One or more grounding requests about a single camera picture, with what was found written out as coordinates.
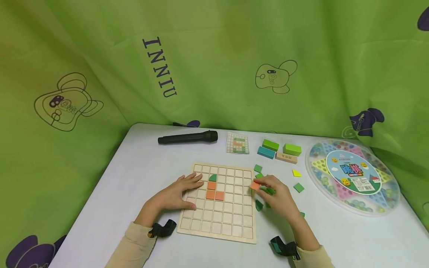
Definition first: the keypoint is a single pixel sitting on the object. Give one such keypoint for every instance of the grid pattern card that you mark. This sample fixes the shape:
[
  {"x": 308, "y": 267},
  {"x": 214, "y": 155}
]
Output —
[{"x": 238, "y": 143}]

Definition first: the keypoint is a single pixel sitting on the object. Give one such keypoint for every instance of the teal wooden block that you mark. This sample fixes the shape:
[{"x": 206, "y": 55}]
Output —
[{"x": 265, "y": 152}]

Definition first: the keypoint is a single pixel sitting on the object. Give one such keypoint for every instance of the person's left hand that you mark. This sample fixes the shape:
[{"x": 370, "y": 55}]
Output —
[{"x": 171, "y": 197}]

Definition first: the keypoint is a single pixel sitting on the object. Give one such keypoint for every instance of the natural wooden block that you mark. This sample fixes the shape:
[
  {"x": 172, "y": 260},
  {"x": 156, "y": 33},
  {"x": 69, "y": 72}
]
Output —
[{"x": 286, "y": 158}]

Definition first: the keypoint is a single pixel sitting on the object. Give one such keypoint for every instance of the orange square tile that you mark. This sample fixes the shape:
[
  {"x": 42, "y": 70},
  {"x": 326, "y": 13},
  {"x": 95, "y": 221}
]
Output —
[
  {"x": 211, "y": 185},
  {"x": 210, "y": 194},
  {"x": 254, "y": 185},
  {"x": 219, "y": 195}
]

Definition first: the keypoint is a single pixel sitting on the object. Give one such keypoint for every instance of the person's right hand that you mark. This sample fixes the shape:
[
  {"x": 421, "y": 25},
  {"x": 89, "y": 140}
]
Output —
[{"x": 280, "y": 199}]

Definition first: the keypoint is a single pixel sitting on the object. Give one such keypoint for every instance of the wooden grid board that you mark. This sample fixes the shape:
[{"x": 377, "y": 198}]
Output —
[{"x": 221, "y": 219}]

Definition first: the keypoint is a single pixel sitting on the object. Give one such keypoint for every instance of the yellow quarter-circle tile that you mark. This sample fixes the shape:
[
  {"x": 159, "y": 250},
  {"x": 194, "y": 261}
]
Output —
[{"x": 296, "y": 173}]

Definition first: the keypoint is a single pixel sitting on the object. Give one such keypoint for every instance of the green quarter-circle tile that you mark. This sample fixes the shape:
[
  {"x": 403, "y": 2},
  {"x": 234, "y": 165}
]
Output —
[{"x": 212, "y": 178}]

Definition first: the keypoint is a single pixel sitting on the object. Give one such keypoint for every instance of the person's left forearm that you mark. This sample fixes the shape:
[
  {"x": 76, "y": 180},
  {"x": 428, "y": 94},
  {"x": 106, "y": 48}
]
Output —
[{"x": 134, "y": 242}]

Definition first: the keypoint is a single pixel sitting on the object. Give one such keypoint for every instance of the black wrist band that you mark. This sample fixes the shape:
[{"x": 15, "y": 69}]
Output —
[
  {"x": 162, "y": 228},
  {"x": 285, "y": 247}
]

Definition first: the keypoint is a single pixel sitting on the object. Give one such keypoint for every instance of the black microphone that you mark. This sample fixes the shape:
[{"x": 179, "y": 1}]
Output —
[{"x": 187, "y": 137}]

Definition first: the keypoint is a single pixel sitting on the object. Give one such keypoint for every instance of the light green wooden block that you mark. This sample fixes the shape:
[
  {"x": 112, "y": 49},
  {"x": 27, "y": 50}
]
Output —
[
  {"x": 292, "y": 149},
  {"x": 270, "y": 144}
]

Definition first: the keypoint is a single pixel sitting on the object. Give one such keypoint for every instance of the round marble game box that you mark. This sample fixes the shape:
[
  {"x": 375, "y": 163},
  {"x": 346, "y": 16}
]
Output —
[{"x": 353, "y": 176}]

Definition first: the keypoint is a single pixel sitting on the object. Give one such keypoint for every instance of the person's right forearm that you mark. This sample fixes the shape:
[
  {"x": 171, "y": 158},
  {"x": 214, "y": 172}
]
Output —
[{"x": 308, "y": 242}]

